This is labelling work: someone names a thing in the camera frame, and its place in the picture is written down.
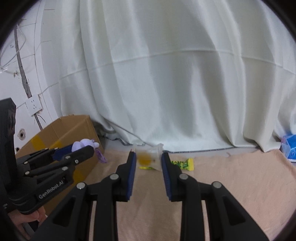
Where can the blue wrapped tissue bundle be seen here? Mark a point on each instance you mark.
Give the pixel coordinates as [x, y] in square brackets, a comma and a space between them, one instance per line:
[290, 148]

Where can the green snack bar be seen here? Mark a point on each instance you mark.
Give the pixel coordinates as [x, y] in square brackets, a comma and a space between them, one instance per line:
[182, 164]

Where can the person's left hand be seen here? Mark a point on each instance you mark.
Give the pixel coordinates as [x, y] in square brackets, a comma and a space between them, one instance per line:
[25, 219]

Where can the pale green curtain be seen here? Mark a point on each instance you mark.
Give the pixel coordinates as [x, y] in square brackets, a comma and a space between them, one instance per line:
[173, 69]

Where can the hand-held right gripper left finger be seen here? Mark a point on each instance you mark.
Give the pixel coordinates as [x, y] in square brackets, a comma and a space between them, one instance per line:
[131, 176]

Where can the beige blanket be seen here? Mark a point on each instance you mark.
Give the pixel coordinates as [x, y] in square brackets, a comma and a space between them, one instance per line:
[231, 180]

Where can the purple plush toy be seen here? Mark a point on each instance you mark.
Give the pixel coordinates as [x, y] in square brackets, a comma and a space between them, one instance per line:
[85, 142]

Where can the brown cardboard box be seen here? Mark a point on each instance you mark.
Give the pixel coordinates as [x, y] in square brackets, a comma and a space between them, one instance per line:
[71, 127]

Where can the white wall socket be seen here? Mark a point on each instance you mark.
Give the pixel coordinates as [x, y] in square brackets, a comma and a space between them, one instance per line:
[34, 104]

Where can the clear packet with yellow toy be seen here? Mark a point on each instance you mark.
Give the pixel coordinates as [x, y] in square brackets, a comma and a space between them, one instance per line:
[148, 157]

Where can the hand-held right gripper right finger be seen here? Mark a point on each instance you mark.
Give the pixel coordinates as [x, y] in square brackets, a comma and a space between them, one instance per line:
[165, 176]

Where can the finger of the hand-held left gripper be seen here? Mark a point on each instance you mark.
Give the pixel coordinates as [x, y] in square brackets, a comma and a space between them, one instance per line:
[78, 157]
[62, 153]

